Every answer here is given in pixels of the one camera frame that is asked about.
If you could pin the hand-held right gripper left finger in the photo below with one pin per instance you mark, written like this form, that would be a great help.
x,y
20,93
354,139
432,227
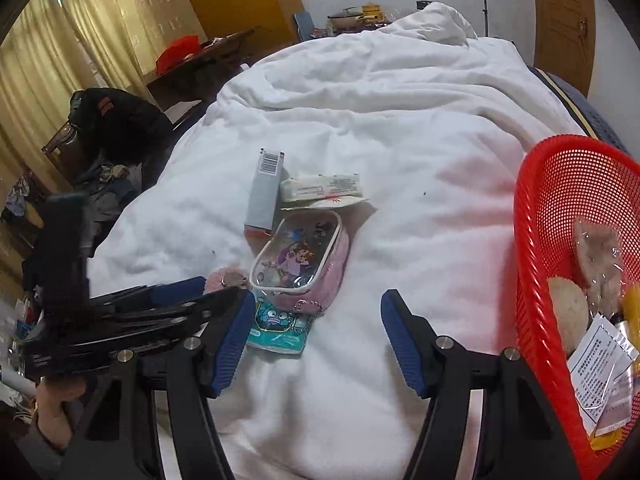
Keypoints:
x,y
232,345

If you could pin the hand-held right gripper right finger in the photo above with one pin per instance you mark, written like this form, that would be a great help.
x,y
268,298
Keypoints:
x,y
405,350

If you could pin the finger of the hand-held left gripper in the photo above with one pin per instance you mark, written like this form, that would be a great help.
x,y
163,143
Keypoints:
x,y
175,289
175,312

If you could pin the teal cartoon packet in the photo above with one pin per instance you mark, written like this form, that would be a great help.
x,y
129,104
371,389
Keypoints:
x,y
280,330

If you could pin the beige round plush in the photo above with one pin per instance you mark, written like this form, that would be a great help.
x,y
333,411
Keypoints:
x,y
567,310

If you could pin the white printed sachet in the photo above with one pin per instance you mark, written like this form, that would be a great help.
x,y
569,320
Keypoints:
x,y
595,360

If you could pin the red mesh basket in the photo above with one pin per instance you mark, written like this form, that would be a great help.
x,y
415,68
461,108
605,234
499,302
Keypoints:
x,y
550,200

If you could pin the clear plastic snack bag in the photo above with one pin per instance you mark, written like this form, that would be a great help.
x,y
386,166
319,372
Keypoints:
x,y
597,260

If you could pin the yellow packet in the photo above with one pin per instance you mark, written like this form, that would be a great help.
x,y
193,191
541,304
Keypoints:
x,y
610,438

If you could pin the person's left hand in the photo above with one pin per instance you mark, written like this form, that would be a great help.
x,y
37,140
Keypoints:
x,y
57,410

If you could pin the pile of clothes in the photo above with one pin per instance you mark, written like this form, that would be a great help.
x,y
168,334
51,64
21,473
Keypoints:
x,y
107,185

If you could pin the pink cartoon pouch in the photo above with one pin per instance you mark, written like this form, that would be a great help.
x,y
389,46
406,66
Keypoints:
x,y
295,255

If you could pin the wooden chair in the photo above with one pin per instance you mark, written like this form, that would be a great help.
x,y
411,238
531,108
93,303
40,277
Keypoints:
x,y
57,147

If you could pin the grey barcode box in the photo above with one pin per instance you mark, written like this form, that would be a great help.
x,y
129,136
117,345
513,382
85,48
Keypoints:
x,y
265,190

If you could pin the black jacket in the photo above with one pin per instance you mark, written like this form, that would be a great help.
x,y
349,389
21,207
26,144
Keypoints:
x,y
120,125

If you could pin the cream flat packet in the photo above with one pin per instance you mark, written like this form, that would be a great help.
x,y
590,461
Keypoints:
x,y
345,203

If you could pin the white tissue packet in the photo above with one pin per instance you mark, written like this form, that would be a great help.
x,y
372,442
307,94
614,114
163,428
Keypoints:
x,y
320,187

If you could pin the white blanket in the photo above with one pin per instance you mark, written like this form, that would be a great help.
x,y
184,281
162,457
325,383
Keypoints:
x,y
400,135

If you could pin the dark wooden desk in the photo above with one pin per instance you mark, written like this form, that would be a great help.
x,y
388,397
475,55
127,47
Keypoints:
x,y
200,67

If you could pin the beige curtain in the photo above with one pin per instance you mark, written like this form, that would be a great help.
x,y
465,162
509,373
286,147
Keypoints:
x,y
100,20

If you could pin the blue box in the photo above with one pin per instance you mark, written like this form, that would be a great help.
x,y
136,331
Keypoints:
x,y
303,26

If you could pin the blue bed sheet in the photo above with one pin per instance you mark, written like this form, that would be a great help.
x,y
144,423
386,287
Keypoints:
x,y
602,120

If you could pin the brown lidded pot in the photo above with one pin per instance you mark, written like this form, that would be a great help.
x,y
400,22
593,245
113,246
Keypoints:
x,y
345,19

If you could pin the yellow pot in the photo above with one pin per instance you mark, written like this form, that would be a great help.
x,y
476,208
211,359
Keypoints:
x,y
372,12

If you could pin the thin black pole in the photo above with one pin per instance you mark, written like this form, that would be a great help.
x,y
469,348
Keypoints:
x,y
485,15

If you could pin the brown wooden door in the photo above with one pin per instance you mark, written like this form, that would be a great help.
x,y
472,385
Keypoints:
x,y
565,20

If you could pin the yellow bed frame rail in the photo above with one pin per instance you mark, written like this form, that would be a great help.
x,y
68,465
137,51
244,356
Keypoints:
x,y
565,97

